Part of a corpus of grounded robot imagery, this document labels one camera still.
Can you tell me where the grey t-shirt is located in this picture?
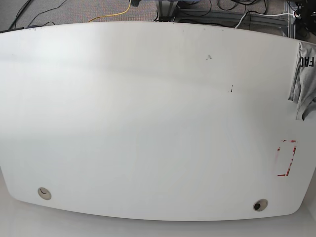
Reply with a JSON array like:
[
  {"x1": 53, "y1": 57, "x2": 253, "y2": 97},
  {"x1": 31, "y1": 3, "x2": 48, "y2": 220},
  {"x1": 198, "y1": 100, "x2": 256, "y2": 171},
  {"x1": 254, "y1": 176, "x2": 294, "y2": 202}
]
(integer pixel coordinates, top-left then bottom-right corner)
[{"x1": 288, "y1": 42, "x2": 316, "y2": 120}]

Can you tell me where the red tape rectangle marking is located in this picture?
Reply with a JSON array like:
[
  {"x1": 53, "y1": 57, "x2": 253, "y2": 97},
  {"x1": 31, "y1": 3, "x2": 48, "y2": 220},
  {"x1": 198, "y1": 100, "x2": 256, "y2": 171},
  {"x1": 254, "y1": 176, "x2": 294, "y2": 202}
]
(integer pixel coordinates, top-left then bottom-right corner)
[{"x1": 274, "y1": 140, "x2": 297, "y2": 177}]

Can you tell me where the yellow cable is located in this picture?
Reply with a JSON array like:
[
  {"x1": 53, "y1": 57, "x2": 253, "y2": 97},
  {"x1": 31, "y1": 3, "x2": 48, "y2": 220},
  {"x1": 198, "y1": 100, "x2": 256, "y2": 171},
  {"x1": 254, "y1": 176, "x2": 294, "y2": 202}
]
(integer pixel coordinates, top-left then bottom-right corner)
[{"x1": 88, "y1": 0, "x2": 131, "y2": 22}]

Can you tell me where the right table cable grommet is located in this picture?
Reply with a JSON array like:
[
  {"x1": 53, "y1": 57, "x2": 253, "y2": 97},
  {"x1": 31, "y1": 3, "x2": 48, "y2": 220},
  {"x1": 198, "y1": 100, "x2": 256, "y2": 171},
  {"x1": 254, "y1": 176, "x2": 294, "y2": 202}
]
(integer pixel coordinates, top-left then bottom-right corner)
[{"x1": 253, "y1": 199, "x2": 268, "y2": 212}]

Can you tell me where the table cable grommet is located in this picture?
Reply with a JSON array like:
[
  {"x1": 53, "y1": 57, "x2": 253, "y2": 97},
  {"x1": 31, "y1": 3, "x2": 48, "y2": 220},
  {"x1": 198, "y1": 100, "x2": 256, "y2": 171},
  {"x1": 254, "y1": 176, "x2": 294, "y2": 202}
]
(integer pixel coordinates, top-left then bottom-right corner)
[
  {"x1": 38, "y1": 187, "x2": 51, "y2": 200},
  {"x1": 253, "y1": 199, "x2": 268, "y2": 212}
]

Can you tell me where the left table cable grommet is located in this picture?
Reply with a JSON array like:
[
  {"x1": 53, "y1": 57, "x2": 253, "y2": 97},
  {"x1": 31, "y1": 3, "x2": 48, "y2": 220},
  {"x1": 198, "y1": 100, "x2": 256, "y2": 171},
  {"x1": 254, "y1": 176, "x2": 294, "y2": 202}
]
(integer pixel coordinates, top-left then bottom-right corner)
[{"x1": 38, "y1": 187, "x2": 51, "y2": 200}]

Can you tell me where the aluminium frame rail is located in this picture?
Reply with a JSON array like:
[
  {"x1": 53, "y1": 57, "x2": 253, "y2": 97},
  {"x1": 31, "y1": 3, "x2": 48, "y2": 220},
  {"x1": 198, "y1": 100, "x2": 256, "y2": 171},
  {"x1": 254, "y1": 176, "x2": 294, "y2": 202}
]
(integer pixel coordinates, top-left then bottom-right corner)
[{"x1": 155, "y1": 0, "x2": 296, "y2": 39}]

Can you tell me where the white cable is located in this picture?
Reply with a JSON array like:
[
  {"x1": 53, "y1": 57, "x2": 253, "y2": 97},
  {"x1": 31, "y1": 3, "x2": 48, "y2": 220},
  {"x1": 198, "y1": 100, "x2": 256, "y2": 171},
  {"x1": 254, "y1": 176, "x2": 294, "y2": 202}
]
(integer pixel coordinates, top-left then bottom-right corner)
[{"x1": 234, "y1": 11, "x2": 297, "y2": 29}]

